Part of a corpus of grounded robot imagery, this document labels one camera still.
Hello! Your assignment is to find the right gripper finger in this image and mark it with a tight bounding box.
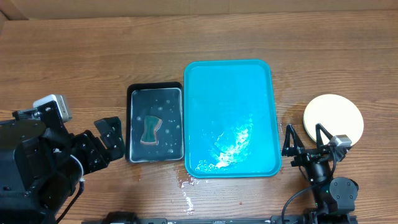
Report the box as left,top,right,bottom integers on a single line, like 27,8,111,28
315,123,333,149
282,124,305,157

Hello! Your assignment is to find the yellow-green plate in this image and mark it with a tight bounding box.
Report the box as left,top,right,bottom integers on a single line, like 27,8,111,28
303,94,364,146

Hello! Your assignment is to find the green and orange sponge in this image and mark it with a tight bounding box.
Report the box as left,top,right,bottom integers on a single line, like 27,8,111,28
140,116,162,146

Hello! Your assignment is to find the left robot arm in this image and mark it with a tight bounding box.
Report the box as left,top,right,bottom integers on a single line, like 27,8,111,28
1,101,126,223

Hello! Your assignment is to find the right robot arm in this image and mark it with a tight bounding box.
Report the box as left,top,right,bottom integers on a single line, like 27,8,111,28
275,123,359,223

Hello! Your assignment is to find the black water tray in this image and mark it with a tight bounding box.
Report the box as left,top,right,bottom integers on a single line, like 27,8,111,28
126,82,185,163

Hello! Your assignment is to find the teal plastic tray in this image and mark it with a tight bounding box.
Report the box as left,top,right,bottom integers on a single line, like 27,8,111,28
183,59,282,179

